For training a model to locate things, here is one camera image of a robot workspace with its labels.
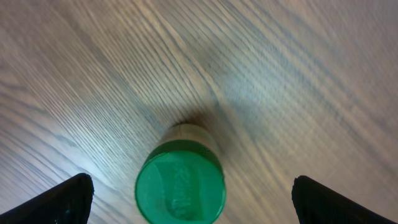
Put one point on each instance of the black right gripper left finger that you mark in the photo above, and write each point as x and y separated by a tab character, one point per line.
66	203

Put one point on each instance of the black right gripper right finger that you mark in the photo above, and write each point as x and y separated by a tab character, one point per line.
317	204

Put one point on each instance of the green lid jar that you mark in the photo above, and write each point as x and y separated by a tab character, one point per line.
182	180

